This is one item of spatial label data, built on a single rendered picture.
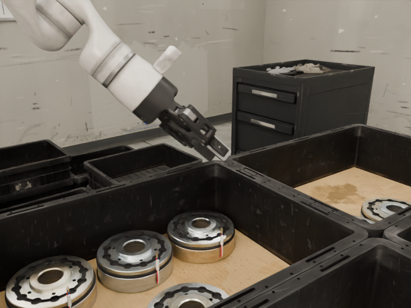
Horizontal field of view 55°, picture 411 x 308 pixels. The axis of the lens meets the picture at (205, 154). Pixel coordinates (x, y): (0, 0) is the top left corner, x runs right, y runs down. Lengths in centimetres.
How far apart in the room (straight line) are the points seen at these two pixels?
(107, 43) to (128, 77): 5
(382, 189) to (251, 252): 36
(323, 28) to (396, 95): 98
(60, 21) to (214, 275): 41
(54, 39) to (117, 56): 9
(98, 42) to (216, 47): 364
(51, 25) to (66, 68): 280
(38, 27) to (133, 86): 14
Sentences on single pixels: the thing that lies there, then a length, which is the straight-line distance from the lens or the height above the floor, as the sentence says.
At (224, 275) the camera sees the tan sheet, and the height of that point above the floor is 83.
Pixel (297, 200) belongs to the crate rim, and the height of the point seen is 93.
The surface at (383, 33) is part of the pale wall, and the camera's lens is 388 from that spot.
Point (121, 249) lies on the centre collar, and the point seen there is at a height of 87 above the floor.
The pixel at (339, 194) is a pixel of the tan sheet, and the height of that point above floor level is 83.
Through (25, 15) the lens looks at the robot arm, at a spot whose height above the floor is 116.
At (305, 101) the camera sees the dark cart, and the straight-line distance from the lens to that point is 181.
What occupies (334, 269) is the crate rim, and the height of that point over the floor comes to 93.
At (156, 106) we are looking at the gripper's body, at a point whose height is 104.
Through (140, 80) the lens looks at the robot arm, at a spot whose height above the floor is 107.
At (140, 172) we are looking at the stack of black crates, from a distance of 178.
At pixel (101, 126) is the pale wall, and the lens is 360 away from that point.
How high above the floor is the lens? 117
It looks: 20 degrees down
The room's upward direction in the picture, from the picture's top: straight up
